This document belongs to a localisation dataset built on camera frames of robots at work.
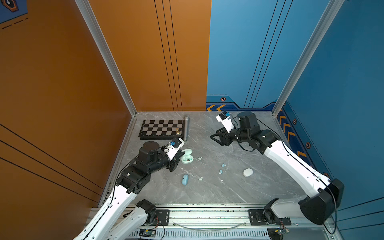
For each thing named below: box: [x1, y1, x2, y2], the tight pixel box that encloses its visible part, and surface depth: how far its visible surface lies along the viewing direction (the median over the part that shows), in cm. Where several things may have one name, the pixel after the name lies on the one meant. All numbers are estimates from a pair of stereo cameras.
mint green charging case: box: [181, 148, 194, 164], surface depth 69 cm
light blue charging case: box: [182, 174, 189, 186], surface depth 84 cm
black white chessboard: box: [138, 120, 185, 140], surface depth 107 cm
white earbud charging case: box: [243, 168, 254, 177], surface depth 89 cm
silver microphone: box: [183, 115, 190, 142], surface depth 110 cm
